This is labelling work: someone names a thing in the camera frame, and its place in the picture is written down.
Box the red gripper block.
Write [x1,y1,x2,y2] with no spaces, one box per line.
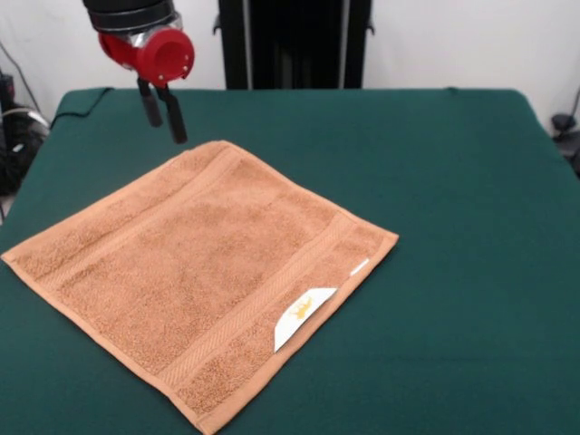
[97,25,197,145]

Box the tan terry towel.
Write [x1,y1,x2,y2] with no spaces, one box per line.
[0,139,401,435]

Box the dark green table cloth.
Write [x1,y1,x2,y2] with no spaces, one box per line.
[0,87,580,435]

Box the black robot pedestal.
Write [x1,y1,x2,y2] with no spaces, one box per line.
[212,0,376,91]

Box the bundle of dark cables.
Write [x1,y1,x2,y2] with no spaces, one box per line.
[0,101,52,197]

